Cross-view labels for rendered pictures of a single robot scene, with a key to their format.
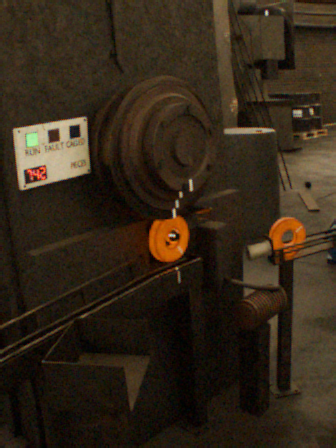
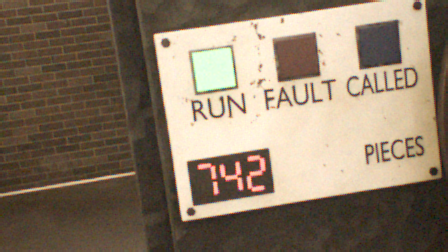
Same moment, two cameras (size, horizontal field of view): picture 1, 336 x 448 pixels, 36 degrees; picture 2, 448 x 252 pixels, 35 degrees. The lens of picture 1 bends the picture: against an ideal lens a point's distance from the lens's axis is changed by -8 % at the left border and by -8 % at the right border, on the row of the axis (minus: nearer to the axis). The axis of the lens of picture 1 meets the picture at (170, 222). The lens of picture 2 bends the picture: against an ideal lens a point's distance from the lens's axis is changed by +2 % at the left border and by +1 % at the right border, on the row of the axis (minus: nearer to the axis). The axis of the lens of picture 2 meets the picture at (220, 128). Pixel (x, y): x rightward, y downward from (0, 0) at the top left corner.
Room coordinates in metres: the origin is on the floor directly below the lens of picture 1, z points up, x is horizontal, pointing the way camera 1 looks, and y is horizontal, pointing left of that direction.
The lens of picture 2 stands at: (1.01, -0.02, 1.24)
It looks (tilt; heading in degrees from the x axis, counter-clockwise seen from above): 8 degrees down; 38
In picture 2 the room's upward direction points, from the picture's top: 8 degrees counter-clockwise
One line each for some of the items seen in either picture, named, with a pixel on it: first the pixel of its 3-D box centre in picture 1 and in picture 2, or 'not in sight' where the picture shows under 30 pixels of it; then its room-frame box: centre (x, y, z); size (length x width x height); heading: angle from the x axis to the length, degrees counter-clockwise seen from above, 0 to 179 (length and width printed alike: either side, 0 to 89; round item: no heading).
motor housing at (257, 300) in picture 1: (260, 351); not in sight; (1.89, -0.32, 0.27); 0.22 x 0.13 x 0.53; 134
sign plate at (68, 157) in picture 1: (53, 151); (300, 108); (1.59, 0.33, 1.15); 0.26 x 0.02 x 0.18; 134
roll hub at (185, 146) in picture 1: (182, 146); not in sight; (1.68, -0.05, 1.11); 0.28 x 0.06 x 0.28; 134
